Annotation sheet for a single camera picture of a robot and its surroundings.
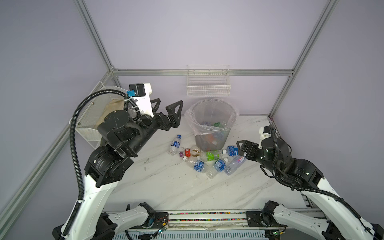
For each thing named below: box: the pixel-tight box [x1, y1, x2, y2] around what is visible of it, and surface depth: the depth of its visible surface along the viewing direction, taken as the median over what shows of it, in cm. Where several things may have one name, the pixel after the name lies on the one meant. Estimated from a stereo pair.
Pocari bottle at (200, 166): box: [182, 156, 208, 174], surface depth 90 cm
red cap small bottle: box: [184, 148, 192, 157], surface depth 97 cm
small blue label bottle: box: [168, 134, 182, 156], surface depth 100 cm
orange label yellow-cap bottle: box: [208, 134, 221, 145], surface depth 91 cm
